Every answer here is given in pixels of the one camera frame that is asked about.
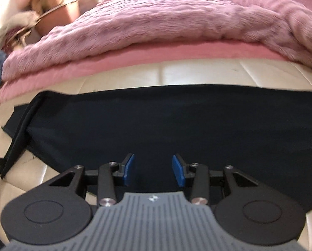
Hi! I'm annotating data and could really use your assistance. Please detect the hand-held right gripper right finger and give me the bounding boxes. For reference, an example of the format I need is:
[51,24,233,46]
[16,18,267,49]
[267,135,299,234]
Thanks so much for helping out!
[172,154,266,207]

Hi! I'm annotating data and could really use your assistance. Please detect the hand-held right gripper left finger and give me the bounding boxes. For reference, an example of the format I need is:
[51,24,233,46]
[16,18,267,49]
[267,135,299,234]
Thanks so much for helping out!
[42,153,135,208]

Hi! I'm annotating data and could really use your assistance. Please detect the black pants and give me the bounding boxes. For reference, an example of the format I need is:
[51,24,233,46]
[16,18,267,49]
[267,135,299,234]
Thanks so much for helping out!
[0,84,312,208]

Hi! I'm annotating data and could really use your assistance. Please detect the pink bed sheet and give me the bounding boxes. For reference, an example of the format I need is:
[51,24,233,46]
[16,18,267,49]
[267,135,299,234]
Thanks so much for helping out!
[0,42,298,105]

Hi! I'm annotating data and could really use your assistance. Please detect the white cloth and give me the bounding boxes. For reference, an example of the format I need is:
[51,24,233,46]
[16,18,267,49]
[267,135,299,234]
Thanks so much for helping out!
[0,10,39,40]

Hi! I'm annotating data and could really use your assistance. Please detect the pink fluffy blanket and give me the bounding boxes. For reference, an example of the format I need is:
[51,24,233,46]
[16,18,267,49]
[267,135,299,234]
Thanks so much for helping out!
[1,0,312,81]

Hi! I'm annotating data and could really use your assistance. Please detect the brown cardboard box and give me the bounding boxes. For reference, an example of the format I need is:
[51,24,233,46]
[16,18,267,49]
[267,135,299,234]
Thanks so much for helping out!
[30,0,80,36]

